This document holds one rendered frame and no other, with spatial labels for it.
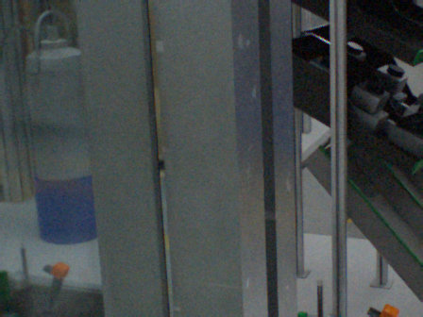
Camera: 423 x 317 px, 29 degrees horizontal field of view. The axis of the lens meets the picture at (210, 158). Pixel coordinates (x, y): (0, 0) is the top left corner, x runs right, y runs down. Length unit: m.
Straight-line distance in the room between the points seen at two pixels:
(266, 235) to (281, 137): 0.02
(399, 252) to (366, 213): 0.08
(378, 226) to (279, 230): 1.13
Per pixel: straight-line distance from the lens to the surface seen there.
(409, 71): 5.00
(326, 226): 2.93
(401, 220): 1.40
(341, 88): 1.21
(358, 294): 1.62
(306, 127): 2.80
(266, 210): 0.15
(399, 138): 1.30
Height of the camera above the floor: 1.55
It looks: 16 degrees down
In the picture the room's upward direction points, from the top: 3 degrees counter-clockwise
